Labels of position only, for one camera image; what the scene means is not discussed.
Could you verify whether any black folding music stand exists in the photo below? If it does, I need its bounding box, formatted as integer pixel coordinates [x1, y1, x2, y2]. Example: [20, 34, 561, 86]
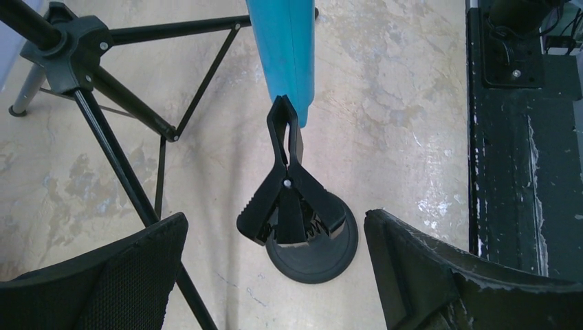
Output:
[1, 1, 252, 329]

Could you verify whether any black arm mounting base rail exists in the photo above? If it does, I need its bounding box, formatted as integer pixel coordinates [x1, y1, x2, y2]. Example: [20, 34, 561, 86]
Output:
[466, 1, 582, 282]

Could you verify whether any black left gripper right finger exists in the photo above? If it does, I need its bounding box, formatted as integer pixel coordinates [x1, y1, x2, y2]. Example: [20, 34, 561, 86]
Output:
[364, 209, 582, 329]

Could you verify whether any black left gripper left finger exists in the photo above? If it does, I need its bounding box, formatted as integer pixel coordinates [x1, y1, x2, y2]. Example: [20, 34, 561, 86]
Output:
[1, 212, 188, 329]

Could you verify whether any black microphone desk stand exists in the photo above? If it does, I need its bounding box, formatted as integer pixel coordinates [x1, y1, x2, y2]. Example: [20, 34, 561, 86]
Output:
[236, 96, 359, 284]

